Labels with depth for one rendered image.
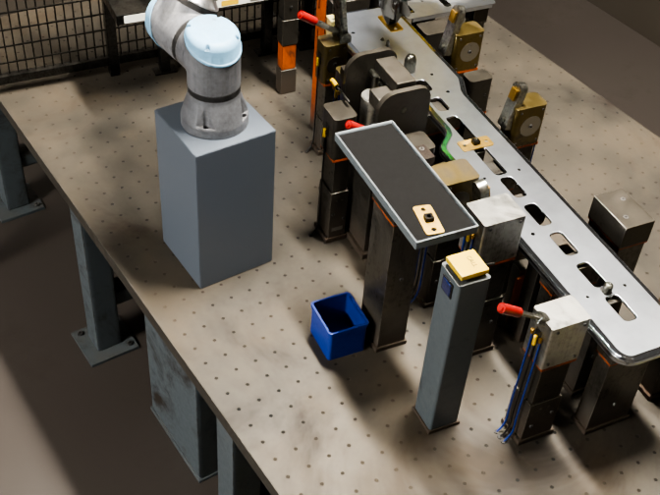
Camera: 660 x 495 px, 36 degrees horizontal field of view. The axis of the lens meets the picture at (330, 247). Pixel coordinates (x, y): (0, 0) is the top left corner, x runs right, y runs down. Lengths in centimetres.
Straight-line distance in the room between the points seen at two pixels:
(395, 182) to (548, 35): 300
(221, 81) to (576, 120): 133
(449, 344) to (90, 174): 122
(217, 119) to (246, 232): 33
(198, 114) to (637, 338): 102
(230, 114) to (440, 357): 69
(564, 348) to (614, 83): 282
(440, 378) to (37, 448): 140
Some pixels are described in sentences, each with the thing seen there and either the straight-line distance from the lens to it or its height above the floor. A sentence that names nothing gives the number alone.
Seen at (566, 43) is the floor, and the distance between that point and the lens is 495.
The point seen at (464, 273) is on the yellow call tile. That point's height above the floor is 116.
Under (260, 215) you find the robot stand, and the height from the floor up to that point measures 86.
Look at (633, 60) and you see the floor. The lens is 494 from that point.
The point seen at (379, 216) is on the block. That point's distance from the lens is 212.
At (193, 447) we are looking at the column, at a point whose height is 13.
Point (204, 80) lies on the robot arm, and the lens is 217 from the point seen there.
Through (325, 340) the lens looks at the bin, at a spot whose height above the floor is 75.
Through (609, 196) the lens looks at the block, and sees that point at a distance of 234.
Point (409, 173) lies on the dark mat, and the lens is 208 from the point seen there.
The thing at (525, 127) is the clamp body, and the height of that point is 99.
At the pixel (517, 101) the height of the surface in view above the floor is 106.
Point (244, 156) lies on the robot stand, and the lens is 226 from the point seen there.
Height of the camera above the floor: 244
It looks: 43 degrees down
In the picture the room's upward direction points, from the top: 5 degrees clockwise
